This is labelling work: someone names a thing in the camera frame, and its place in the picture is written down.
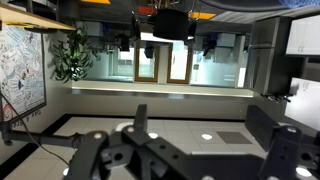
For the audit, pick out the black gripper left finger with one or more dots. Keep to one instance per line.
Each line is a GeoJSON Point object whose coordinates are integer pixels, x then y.
{"type": "Point", "coordinates": [100, 156]}

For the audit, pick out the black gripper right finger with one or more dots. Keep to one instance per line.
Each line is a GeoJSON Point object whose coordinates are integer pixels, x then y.
{"type": "Point", "coordinates": [290, 153]}

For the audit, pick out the plain white board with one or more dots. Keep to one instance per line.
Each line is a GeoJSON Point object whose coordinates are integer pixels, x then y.
{"type": "Point", "coordinates": [305, 103]}

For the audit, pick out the black stand bar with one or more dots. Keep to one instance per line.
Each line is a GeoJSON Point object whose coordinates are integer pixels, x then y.
{"type": "Point", "coordinates": [40, 138]}

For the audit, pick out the stainless steel fridge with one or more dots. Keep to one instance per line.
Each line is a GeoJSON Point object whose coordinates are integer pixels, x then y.
{"type": "Point", "coordinates": [266, 56]}

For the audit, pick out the green potted plant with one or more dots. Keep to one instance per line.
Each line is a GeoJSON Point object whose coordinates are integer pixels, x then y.
{"type": "Point", "coordinates": [71, 56]}

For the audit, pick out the whiteboard with drawings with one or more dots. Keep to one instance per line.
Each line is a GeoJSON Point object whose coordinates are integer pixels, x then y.
{"type": "Point", "coordinates": [20, 70]}

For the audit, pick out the dark blue cloth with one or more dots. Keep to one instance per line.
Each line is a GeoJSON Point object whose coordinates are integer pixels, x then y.
{"type": "Point", "coordinates": [300, 2]}

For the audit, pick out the wooden shelf board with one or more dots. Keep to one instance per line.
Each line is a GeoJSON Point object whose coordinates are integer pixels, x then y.
{"type": "Point", "coordinates": [33, 18]}

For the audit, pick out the wooden window frame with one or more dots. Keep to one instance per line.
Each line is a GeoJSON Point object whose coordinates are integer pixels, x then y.
{"type": "Point", "coordinates": [136, 63]}

